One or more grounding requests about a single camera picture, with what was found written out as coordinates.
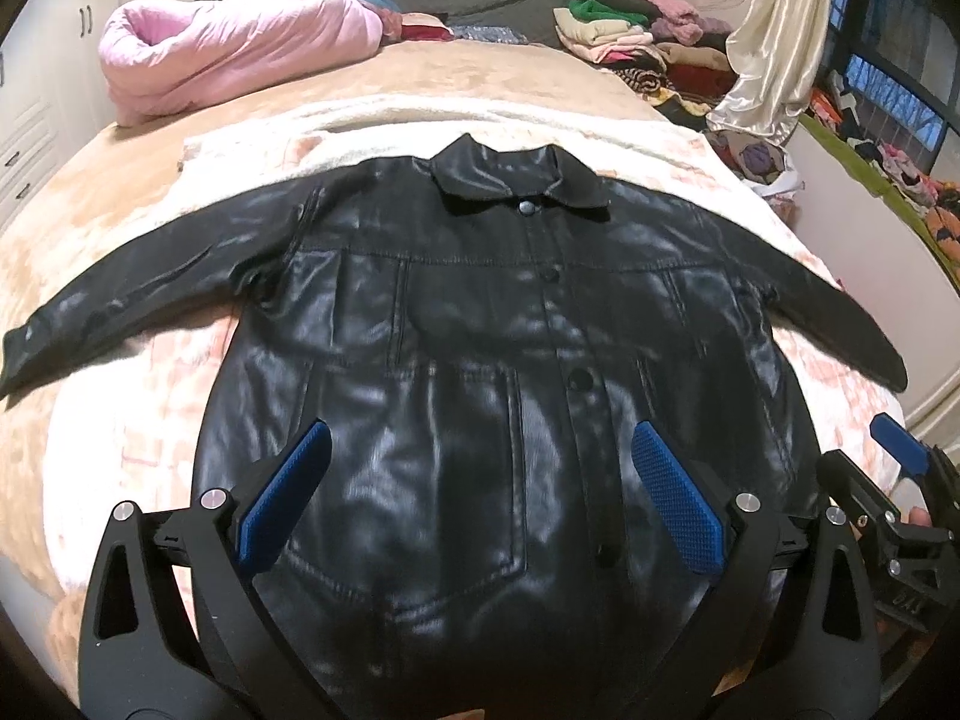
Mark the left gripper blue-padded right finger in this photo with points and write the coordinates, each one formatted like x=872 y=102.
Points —
x=786 y=628

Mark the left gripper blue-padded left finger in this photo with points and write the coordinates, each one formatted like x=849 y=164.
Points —
x=172 y=625

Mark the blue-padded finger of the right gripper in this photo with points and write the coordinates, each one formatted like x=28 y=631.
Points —
x=909 y=452
x=869 y=511

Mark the black leather jacket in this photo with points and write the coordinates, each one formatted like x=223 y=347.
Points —
x=481 y=331

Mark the bag of clothes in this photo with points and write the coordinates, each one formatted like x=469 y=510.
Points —
x=766 y=169

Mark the clothes on window sill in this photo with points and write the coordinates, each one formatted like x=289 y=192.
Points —
x=927 y=206

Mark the pile of folded clothes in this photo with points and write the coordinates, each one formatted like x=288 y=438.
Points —
x=666 y=51

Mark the small folded clothes by pillow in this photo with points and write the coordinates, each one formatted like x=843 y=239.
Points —
x=398 y=27

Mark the person's right hand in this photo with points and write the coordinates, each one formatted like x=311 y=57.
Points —
x=909 y=499

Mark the tan plush bedspread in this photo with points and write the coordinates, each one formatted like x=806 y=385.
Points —
x=104 y=181

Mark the window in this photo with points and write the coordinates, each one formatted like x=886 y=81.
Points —
x=900 y=58

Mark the cream satin curtain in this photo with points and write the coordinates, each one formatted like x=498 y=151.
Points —
x=775 y=53

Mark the pink quilted duvet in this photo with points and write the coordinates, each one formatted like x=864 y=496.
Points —
x=166 y=57

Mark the white wardrobe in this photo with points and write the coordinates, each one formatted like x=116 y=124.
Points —
x=54 y=97

